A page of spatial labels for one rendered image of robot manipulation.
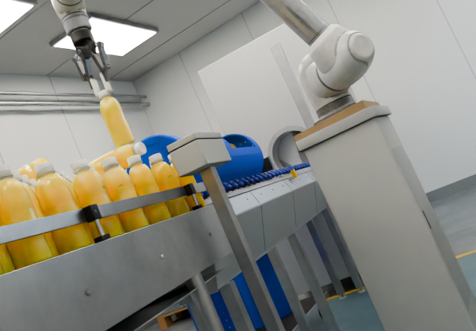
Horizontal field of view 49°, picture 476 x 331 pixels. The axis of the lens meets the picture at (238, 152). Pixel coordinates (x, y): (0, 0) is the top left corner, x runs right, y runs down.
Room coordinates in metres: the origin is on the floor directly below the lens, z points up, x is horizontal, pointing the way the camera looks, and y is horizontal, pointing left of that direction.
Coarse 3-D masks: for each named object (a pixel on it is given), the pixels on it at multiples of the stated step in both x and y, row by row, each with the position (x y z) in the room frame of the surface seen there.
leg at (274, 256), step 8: (272, 256) 2.87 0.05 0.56; (272, 264) 2.88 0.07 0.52; (280, 264) 2.87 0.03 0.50; (280, 272) 2.87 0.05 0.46; (280, 280) 2.88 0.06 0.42; (288, 280) 2.88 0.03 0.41; (288, 288) 2.87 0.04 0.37; (288, 296) 2.88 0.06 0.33; (296, 296) 2.89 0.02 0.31; (296, 304) 2.87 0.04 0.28; (296, 312) 2.87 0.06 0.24; (304, 312) 2.90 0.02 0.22; (296, 320) 2.88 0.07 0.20; (304, 320) 2.87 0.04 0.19; (304, 328) 2.87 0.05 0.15
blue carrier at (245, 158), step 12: (144, 144) 1.93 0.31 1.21; (156, 144) 1.93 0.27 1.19; (168, 144) 1.91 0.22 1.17; (228, 144) 2.32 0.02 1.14; (252, 144) 2.66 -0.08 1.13; (144, 156) 1.94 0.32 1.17; (240, 156) 2.38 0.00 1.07; (252, 156) 2.54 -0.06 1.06; (216, 168) 2.09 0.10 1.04; (228, 168) 2.22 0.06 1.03; (240, 168) 2.37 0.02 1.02; (252, 168) 2.54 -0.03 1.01; (228, 180) 2.26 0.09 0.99
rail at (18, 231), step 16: (160, 192) 1.45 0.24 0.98; (176, 192) 1.54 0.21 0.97; (112, 208) 1.22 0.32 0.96; (128, 208) 1.28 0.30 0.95; (16, 224) 0.93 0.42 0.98; (32, 224) 0.97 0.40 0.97; (48, 224) 1.01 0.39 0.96; (64, 224) 1.05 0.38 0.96; (0, 240) 0.89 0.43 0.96; (16, 240) 0.93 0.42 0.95
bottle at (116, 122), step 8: (104, 96) 1.74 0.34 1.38; (104, 104) 1.73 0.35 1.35; (112, 104) 1.73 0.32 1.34; (104, 112) 1.73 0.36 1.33; (112, 112) 1.73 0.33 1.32; (120, 112) 1.74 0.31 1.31; (104, 120) 1.75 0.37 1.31; (112, 120) 1.73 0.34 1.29; (120, 120) 1.73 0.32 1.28; (112, 128) 1.73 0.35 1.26; (120, 128) 1.73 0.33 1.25; (128, 128) 1.75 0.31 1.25; (112, 136) 1.74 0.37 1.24; (120, 136) 1.73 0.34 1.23; (128, 136) 1.74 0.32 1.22; (120, 144) 1.73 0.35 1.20; (128, 144) 1.78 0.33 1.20
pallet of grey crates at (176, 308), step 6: (174, 306) 5.91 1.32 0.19; (180, 306) 5.88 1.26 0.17; (186, 306) 5.85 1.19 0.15; (168, 312) 5.96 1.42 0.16; (174, 312) 5.91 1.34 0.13; (180, 312) 6.30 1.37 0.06; (186, 312) 6.37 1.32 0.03; (162, 318) 5.99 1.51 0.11; (168, 318) 6.04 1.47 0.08; (180, 318) 6.22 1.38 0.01; (162, 324) 6.01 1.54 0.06; (168, 324) 6.01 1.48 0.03
